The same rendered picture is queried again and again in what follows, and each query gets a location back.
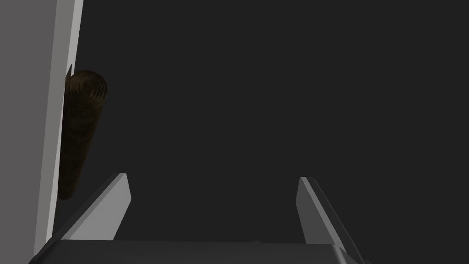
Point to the pale grey cupboard door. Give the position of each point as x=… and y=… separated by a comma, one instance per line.
x=36, y=110

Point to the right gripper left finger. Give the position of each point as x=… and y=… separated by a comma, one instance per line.
x=102, y=212

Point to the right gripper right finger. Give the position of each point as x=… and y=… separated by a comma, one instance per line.
x=317, y=216

